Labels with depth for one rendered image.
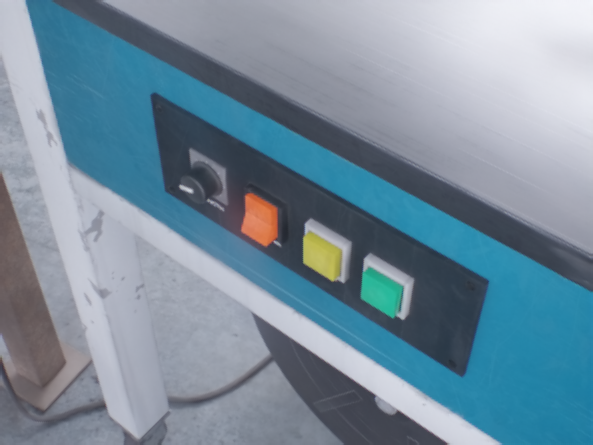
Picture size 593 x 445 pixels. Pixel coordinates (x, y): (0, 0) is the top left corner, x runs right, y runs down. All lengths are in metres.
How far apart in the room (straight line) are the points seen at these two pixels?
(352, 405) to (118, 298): 0.31
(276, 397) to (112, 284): 0.41
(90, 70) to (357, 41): 0.20
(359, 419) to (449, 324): 0.54
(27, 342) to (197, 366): 0.24
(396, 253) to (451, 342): 0.06
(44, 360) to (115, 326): 0.33
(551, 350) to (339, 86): 0.18
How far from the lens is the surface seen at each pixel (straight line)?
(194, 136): 0.57
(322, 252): 0.52
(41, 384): 1.26
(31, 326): 1.17
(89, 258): 0.83
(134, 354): 0.98
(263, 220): 0.54
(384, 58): 0.51
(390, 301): 0.51
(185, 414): 1.21
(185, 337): 1.28
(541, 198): 0.44
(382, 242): 0.50
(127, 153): 0.66
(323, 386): 1.04
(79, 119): 0.68
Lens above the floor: 1.04
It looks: 47 degrees down
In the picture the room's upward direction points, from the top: straight up
